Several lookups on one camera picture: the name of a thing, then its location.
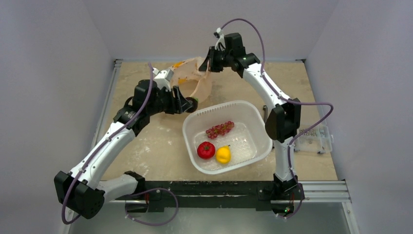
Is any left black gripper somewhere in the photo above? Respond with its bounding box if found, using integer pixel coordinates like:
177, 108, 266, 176
147, 85, 191, 116

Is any dark green fake fruit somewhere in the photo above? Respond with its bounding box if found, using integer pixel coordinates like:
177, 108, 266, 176
188, 97, 198, 106

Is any orange translucent plastic bag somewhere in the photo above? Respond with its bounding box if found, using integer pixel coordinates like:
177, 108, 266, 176
169, 57, 212, 103

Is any red fake grape bunch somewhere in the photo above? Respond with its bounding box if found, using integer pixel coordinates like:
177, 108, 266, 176
205, 121, 235, 139

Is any red fake fruit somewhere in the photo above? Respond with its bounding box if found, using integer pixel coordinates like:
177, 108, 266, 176
197, 141, 216, 159

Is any yellow fake fruit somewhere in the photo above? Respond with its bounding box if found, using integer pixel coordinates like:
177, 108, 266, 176
215, 145, 231, 164

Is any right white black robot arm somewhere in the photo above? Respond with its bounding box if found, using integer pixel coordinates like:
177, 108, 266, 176
199, 31, 301, 198

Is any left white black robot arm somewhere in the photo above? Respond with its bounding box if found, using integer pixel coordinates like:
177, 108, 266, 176
54, 79, 198, 224

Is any white plastic basket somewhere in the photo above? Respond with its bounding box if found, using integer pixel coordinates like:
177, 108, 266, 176
182, 100, 273, 175

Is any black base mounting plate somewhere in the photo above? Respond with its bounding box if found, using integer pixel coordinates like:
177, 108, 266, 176
120, 181, 305, 214

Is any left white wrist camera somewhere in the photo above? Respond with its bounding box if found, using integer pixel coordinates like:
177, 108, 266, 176
152, 68, 174, 91

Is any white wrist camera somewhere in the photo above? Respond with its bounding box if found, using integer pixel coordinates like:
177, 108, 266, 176
214, 27, 225, 51
152, 68, 174, 91

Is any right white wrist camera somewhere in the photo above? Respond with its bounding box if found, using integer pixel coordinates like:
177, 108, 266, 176
214, 27, 225, 51

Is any black T-handle wrench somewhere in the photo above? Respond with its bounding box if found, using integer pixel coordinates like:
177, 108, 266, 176
263, 105, 268, 122

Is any aluminium rail frame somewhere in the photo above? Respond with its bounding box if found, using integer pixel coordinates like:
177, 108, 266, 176
59, 58, 360, 234

